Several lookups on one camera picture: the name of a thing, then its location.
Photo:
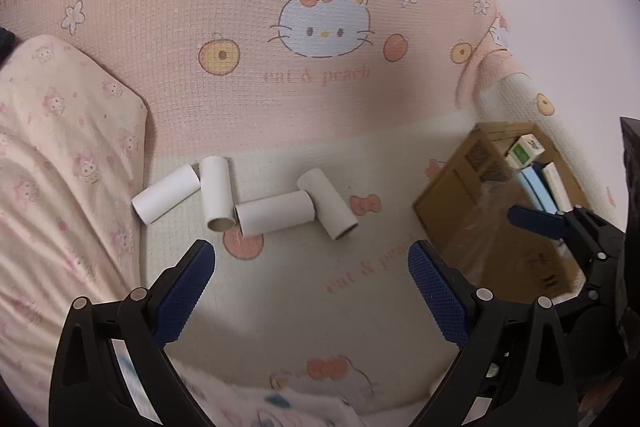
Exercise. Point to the clear plastic wrap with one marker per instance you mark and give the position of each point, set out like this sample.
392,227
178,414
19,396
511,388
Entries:
495,227

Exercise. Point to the dark cloth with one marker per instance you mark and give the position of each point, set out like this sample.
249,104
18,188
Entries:
5,43

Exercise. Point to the white cardboard tube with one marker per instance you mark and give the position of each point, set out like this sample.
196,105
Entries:
327,202
165,196
275,213
217,192

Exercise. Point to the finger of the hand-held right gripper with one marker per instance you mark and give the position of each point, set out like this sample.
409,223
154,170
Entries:
535,222

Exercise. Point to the brown cardboard box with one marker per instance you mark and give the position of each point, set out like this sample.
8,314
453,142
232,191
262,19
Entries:
450,202

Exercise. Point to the pink cartoon printed blanket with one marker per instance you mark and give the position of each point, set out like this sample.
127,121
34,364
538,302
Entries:
200,7

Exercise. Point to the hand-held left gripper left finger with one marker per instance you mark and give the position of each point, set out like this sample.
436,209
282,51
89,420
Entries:
182,289

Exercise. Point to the white printed cloth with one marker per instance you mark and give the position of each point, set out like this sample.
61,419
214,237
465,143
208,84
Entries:
280,407

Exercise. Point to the white notebook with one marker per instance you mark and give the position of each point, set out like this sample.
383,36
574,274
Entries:
557,187

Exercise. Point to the pink printed pillow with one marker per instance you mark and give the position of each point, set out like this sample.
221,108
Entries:
55,187

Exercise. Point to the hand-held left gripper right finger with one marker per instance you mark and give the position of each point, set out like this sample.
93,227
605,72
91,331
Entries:
437,292

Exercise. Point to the white and green carton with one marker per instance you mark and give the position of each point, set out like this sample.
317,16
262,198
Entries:
524,151

